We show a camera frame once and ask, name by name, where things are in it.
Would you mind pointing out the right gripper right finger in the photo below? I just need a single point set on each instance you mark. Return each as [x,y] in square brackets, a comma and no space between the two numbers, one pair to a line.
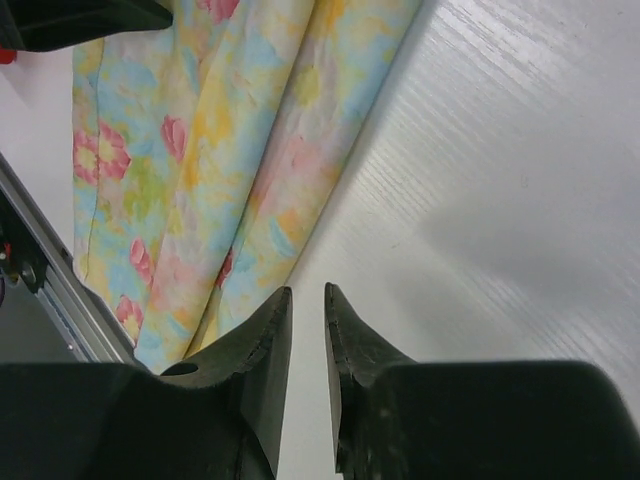
[396,418]

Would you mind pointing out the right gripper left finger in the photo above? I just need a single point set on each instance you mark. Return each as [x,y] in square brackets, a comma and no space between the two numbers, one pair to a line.
[217,415]

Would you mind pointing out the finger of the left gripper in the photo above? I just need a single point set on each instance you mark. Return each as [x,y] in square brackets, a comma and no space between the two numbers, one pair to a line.
[49,25]

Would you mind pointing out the floral pastel skirt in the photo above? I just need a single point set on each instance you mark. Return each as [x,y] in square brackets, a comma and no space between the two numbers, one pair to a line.
[204,154]

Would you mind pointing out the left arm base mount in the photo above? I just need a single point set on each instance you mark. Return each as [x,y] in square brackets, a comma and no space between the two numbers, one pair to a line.
[21,256]

